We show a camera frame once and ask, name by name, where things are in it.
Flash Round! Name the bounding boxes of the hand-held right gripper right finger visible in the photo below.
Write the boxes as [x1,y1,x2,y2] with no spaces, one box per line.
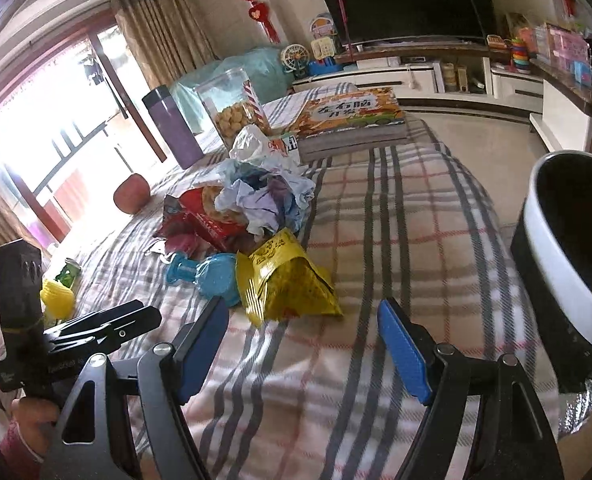
[377,297,564,480]

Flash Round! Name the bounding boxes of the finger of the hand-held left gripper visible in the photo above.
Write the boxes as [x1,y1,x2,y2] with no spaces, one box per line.
[50,308,163,362]
[43,300,145,342]

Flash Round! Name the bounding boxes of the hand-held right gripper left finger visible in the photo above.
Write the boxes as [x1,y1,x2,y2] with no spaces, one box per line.
[40,296,231,480]

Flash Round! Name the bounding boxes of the pink blister package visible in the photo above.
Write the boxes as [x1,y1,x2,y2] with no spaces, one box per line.
[168,234,214,258]

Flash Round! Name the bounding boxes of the yellow snack bag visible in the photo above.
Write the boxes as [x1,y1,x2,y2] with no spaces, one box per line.
[235,227,344,328]

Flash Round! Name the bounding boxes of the white trash bin black liner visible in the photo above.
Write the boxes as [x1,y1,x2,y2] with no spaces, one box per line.
[510,150,592,395]

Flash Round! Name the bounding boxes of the person's left hand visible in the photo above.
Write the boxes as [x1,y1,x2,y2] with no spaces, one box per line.
[10,396,60,457]

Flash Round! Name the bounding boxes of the yellow plastic toy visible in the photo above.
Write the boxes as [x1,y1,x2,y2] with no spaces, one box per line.
[40,280,76,322]

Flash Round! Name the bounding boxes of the beige checked curtain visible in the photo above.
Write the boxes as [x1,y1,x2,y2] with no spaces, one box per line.
[0,160,51,301]
[110,0,217,92]

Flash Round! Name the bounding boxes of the plaid blanket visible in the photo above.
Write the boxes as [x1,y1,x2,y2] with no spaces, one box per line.
[40,85,562,480]

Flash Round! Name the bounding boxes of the red snack bag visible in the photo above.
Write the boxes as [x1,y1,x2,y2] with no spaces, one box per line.
[156,187,257,253]

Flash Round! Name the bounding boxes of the crumpled paper wad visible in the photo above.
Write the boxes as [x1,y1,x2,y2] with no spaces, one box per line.
[215,160,317,237]

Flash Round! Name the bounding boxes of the balcony glass door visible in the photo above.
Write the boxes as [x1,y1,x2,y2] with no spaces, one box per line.
[0,10,169,241]

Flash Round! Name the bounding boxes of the purple thermos bottle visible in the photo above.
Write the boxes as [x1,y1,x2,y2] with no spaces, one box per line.
[142,85,204,170]

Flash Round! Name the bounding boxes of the stack of thin books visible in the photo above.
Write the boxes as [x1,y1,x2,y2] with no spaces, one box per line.
[296,125,409,164]

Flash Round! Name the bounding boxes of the white plastic bag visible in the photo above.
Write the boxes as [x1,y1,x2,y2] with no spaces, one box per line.
[230,125,277,164]

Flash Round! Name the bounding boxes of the small green carton box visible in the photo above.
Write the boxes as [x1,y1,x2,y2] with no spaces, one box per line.
[268,132,301,166]

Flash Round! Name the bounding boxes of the clear plastic snack jar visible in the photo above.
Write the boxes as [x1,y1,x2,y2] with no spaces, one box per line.
[193,67,271,148]

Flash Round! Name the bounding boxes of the orange cartoon cover book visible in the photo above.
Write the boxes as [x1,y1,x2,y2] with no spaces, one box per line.
[291,87,407,139]

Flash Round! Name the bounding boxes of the white television cabinet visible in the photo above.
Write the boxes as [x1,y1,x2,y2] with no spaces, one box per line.
[291,42,547,121]

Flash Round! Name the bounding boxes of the white side cabinet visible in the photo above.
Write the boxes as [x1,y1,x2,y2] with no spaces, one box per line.
[528,55,592,153]

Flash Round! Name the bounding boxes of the teal cloth covered furniture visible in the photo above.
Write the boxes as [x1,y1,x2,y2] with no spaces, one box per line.
[171,47,297,131]

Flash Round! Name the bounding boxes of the blue toy tray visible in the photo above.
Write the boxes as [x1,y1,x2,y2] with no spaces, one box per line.
[307,57,344,76]

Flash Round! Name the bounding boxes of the small white desk fan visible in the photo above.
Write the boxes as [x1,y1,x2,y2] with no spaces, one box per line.
[280,44,309,80]

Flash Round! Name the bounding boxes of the colourful toy house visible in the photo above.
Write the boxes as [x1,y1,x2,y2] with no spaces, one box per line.
[308,12,339,61]

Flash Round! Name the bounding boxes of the red heart hanging decoration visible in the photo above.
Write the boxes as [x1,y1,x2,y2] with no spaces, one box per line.
[220,0,281,43]

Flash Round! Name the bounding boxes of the pink toy boxes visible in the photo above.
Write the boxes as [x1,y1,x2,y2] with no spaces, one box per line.
[533,22,592,73]

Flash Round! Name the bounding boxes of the black television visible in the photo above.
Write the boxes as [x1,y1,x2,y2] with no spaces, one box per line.
[313,0,499,48]

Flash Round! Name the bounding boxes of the rainbow stacking ring toy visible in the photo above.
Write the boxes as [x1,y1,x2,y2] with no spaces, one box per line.
[508,35,532,73]

